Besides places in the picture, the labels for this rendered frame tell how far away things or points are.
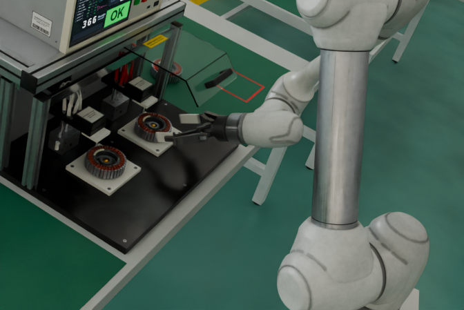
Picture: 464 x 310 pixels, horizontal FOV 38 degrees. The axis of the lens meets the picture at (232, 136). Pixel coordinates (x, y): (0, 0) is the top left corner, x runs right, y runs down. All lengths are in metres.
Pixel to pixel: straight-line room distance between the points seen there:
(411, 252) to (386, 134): 2.60
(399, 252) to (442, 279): 1.78
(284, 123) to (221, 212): 1.33
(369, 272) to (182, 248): 1.47
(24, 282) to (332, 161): 0.75
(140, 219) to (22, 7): 0.61
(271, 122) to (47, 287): 0.71
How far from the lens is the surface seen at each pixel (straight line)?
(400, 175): 3.85
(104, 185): 1.86
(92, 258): 1.71
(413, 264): 1.60
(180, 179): 1.96
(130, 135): 2.05
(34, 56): 1.69
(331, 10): 1.32
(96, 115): 1.86
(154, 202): 1.86
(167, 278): 2.73
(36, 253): 1.70
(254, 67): 2.66
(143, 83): 2.04
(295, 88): 1.90
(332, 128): 1.40
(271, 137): 1.82
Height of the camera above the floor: 2.00
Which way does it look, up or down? 34 degrees down
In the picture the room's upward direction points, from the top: 20 degrees clockwise
